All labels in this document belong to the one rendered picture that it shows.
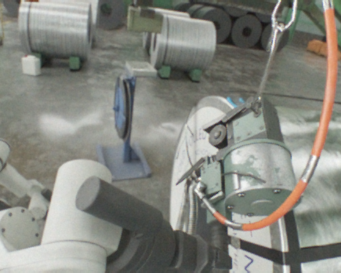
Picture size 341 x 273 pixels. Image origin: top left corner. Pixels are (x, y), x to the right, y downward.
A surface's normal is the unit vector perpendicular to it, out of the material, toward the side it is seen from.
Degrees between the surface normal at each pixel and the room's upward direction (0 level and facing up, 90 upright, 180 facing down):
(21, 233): 63
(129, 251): 47
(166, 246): 56
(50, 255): 32
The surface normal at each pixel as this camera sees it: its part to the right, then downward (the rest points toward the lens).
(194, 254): 0.81, -0.31
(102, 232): 0.80, -0.48
